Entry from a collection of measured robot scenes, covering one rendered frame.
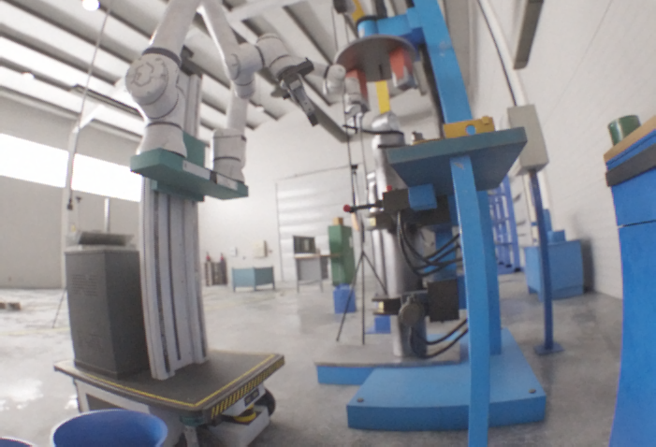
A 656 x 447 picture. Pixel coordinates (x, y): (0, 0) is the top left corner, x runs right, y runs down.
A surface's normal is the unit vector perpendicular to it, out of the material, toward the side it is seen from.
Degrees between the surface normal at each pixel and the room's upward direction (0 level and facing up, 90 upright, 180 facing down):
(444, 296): 90
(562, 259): 90
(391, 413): 90
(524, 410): 90
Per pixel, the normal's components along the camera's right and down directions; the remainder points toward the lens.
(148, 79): 0.23, 0.00
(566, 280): -0.38, -0.14
